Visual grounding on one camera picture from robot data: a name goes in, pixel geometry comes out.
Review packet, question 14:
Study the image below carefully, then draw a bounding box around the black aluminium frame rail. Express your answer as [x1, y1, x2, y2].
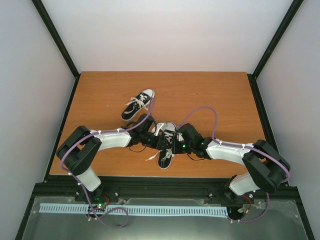
[32, 174, 301, 208]

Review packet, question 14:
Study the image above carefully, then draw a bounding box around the right black frame post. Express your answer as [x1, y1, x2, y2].
[251, 0, 305, 78]

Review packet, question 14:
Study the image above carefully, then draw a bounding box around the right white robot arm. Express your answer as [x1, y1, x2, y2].
[172, 123, 290, 196]

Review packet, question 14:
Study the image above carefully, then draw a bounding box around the black frame post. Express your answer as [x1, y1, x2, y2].
[251, 0, 305, 78]
[31, 0, 81, 79]

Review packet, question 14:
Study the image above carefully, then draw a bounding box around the light blue slotted cable duct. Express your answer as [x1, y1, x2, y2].
[38, 203, 228, 218]

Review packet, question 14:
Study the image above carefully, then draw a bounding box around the black canvas sneaker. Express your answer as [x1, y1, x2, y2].
[121, 88, 155, 122]
[158, 122, 176, 170]

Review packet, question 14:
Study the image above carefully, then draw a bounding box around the left black frame post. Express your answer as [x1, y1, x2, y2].
[31, 0, 81, 79]

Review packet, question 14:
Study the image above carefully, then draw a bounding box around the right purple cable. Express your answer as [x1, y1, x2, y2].
[176, 106, 291, 224]

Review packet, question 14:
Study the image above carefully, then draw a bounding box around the green lit circuit board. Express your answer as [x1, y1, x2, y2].
[95, 192, 110, 211]

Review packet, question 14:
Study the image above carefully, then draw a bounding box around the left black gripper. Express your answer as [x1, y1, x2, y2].
[140, 131, 172, 151]

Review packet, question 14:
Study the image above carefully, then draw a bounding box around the white lace of sneaker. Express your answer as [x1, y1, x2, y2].
[124, 93, 151, 114]
[146, 130, 175, 162]

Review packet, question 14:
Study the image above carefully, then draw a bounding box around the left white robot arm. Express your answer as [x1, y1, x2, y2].
[56, 113, 171, 202]

